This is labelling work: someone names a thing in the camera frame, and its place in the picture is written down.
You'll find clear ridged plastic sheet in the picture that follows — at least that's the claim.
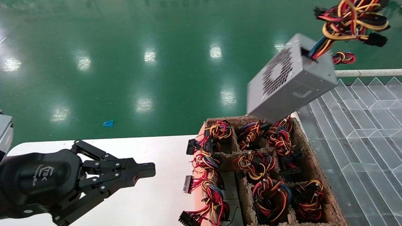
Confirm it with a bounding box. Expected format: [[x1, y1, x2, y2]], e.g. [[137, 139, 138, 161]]
[[297, 77, 402, 226]]

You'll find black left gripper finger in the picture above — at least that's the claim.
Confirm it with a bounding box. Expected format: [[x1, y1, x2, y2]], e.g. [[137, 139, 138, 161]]
[[71, 140, 156, 174]]

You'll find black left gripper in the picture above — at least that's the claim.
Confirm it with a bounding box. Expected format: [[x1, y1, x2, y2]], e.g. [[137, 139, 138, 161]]
[[0, 149, 156, 226]]

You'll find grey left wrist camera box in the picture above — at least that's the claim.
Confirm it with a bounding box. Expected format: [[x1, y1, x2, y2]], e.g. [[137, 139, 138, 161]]
[[0, 110, 14, 162]]

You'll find grey power supply with wires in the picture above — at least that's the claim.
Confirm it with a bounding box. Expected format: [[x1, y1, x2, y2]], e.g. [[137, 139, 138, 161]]
[[332, 52, 356, 65], [247, 0, 391, 123]]

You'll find power supply with coloured wires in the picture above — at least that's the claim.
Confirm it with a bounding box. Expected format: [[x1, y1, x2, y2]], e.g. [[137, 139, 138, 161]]
[[232, 150, 277, 181], [251, 177, 293, 224], [266, 116, 303, 176], [178, 180, 245, 226], [292, 180, 325, 222], [186, 121, 233, 156], [183, 150, 240, 201], [237, 122, 268, 150]]

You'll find brown cardboard compartment tray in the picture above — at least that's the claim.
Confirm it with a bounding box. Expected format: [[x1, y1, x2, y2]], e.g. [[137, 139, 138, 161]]
[[195, 115, 349, 226]]

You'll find white horizontal rack pipe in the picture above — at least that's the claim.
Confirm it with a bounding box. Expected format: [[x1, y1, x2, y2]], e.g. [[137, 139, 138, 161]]
[[334, 69, 402, 78]]

